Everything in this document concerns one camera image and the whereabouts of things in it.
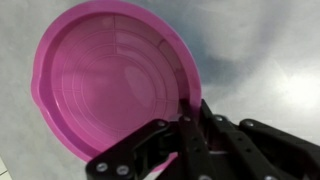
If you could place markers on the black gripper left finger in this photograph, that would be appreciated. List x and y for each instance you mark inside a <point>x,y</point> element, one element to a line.
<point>190,146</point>

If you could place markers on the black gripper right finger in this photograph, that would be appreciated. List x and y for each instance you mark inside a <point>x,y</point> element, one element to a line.
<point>260,150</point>

